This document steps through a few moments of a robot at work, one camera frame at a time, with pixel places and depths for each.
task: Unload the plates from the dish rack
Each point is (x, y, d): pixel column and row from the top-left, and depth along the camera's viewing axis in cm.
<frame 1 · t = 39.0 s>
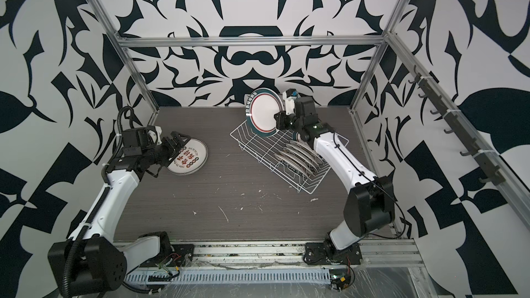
left hand: (182, 141, 81), fingers open
right hand: (273, 112, 82), fingers closed
plate with red characters: (192, 159, 99), point 3 cm above the table
plate green rim red line: (261, 105, 84), point 29 cm above the table

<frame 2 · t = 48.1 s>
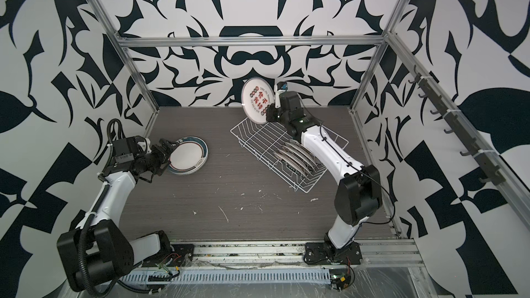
left hand: (172, 148, 84), fingers open
right hand: (268, 103, 83), fingers closed
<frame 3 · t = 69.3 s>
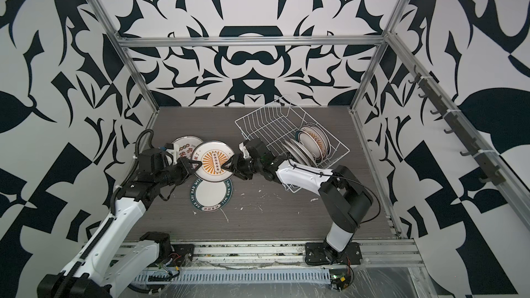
left hand: (200, 160, 79), fingers closed
right hand: (222, 166, 80), fingers open
rear row last plate: (186, 145, 101), point 5 cm above the table
front row plate: (212, 155, 84), point 17 cm above the table
front row plate hao shi: (211, 196, 89), on the table
front row plate 2: (312, 144, 91), point 14 cm above the table
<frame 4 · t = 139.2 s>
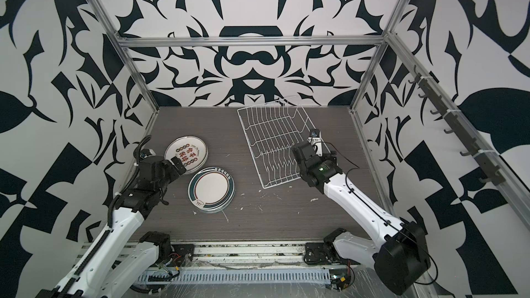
left hand: (168, 162, 81), fingers open
right hand: (316, 150, 81), fingers open
final plate green red rim: (212, 189, 87), point 5 cm above the table
